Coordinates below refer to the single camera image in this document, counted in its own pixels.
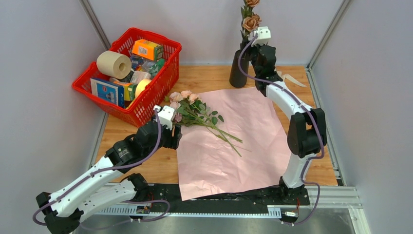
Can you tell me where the cream ribbon with gold print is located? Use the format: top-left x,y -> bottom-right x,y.
277,71 -> 306,87

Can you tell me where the brown rose stem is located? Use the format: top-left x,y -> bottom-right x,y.
240,0 -> 262,50

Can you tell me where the purple flower bouquet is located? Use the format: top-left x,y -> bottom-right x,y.
164,90 -> 243,156

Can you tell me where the pink and purple wrapping paper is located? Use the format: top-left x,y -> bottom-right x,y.
177,88 -> 291,200

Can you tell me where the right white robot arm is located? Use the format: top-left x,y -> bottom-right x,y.
245,45 -> 327,204

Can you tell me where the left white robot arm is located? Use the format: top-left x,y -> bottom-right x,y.
32,120 -> 182,234

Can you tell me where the black tapered vase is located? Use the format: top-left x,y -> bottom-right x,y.
229,50 -> 249,88

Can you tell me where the green and yellow box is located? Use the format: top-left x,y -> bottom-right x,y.
114,81 -> 138,101

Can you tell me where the blue and white box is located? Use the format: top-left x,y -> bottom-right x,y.
90,78 -> 125,108

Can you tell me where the pink wrapped packet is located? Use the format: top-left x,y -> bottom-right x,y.
130,71 -> 151,84

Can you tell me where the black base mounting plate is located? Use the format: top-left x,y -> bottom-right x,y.
130,184 -> 310,214

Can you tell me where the beige toilet paper roll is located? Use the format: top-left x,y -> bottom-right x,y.
96,51 -> 131,79

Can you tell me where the orange and green box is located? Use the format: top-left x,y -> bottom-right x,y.
131,39 -> 164,61

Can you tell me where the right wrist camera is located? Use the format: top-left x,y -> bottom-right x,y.
252,26 -> 271,46

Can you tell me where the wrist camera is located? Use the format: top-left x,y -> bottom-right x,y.
252,26 -> 271,46
153,105 -> 176,130

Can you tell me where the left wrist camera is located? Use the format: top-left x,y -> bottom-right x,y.
153,105 -> 176,130

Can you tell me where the aluminium frame rail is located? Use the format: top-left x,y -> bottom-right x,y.
68,179 -> 361,222

